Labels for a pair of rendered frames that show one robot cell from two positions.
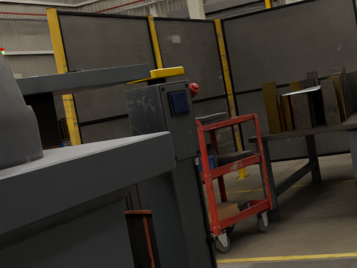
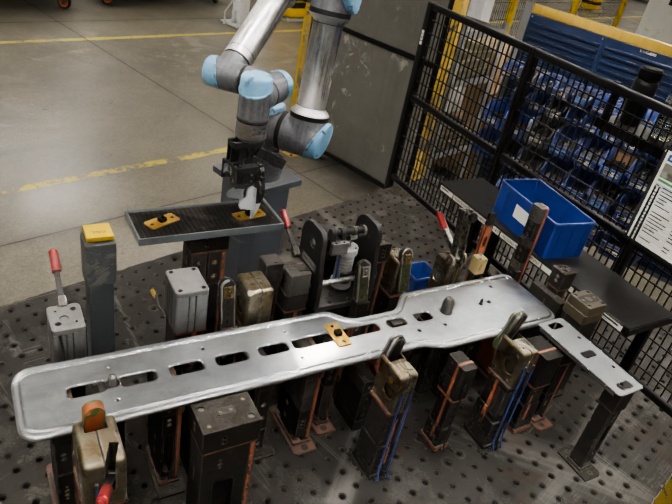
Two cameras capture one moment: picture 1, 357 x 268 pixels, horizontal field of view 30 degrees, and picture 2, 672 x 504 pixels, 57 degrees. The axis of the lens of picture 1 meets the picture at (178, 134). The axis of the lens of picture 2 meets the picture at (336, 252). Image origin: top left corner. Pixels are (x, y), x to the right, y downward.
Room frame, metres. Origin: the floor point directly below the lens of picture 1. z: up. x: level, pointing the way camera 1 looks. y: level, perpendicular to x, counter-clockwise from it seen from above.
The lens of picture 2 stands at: (1.99, 0.80, 1.96)
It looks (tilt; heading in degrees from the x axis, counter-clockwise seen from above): 31 degrees down; 192
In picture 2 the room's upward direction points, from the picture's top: 12 degrees clockwise
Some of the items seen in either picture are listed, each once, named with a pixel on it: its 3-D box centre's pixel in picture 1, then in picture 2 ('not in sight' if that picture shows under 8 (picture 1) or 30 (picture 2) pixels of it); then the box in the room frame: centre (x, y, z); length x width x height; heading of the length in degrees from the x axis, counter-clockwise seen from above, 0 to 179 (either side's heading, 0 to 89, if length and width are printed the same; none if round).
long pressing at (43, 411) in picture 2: not in sight; (331, 339); (0.84, 0.59, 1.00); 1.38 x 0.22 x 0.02; 137
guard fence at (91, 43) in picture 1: (168, 111); not in sight; (6.80, 0.06, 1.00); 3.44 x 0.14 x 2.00; 153
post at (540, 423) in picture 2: not in sight; (550, 380); (0.50, 1.17, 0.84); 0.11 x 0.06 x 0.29; 47
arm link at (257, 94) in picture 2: not in sight; (255, 97); (0.69, 0.26, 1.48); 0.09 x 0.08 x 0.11; 178
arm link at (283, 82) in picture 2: not in sight; (266, 86); (0.59, 0.25, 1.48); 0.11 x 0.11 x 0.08; 88
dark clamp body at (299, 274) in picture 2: not in sight; (286, 322); (0.71, 0.43, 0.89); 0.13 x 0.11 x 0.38; 47
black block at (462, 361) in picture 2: not in sight; (448, 402); (0.74, 0.91, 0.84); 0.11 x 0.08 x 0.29; 47
